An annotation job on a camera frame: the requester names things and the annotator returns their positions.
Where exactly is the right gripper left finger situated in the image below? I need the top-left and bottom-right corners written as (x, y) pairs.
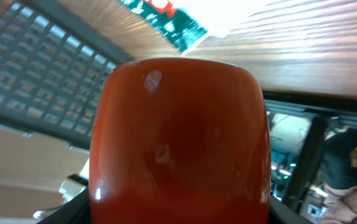
top-left (38, 188), bottom-right (90, 224)

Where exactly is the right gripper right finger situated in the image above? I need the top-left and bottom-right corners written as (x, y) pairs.
top-left (269, 196), bottom-right (312, 224)

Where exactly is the red sauce bottle green cap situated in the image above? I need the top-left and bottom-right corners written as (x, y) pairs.
top-left (89, 58), bottom-right (271, 223)

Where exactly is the teal wet wipes pack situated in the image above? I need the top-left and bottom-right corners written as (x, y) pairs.
top-left (173, 0), bottom-right (271, 38)

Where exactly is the green 3M gloves packet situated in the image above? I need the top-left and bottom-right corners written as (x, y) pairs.
top-left (120, 0), bottom-right (209, 55)

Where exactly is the person in background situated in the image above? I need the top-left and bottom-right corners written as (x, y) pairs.
top-left (319, 128), bottom-right (357, 224)

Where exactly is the grey mesh shopping basket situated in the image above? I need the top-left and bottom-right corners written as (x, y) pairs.
top-left (0, 1), bottom-right (131, 151)

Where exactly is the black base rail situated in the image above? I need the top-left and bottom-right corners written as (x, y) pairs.
top-left (263, 91), bottom-right (357, 128)

